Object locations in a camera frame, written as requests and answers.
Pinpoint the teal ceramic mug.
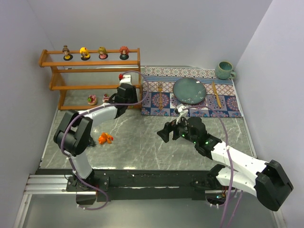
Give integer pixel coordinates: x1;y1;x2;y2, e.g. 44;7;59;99
215;61;236;80

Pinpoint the golden fork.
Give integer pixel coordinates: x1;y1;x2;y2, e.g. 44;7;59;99
158;82;163;110

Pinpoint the orange wooden two-tier shelf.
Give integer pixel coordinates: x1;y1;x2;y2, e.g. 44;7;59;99
38;48;141;111

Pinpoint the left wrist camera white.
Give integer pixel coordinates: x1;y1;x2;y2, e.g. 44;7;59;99
119;74;132;85

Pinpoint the teal ceramic plate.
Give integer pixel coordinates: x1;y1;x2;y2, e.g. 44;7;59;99
172;78;207;105

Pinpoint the brown bun hair doll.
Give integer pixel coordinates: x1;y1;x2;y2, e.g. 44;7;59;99
62;45;73;61

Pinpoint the patterned blue pink placemat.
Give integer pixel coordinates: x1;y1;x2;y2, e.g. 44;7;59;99
141;66;242;118

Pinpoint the purple cable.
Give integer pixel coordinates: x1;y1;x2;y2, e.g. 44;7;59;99
60;70;150;211
185;105;243;228

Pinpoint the red hair doll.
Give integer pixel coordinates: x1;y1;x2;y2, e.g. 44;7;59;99
119;46;129;60

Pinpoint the black mounting base rail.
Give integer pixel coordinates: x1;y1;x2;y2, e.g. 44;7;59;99
36;169;227;206

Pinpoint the orange fox toy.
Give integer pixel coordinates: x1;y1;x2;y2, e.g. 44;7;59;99
98;132;114;145

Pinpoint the blonde hair pink doll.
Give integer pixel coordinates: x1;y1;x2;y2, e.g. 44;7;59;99
98;47;108;60

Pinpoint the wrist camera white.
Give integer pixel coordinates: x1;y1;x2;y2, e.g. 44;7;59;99
174;104;188;124
119;74;132;85

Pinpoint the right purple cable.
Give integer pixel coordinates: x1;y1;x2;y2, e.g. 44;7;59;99
185;105;243;228

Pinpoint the yellow hair doll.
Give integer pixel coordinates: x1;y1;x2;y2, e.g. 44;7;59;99
79;47;91;61

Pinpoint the black dragon toy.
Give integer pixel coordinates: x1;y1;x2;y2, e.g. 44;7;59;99
88;137;96;147

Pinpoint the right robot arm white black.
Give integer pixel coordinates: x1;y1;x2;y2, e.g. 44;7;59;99
157;117;294;211

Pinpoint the pink bear strawberry toy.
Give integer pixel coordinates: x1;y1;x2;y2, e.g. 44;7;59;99
87;95;97;105

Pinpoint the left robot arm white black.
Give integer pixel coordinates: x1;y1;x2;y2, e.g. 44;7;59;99
54;83;138;180

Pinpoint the golden knife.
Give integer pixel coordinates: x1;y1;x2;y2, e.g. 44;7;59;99
212;81;222;108

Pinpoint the strawberry cake slice toy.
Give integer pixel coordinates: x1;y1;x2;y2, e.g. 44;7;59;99
103;94;110;103

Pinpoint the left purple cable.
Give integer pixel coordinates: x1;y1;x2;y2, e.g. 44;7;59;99
60;70;150;211

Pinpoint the aluminium frame rail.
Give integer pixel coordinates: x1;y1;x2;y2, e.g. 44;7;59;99
13;172;72;228

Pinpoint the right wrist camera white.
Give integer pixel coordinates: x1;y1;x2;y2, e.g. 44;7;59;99
174;104;188;124

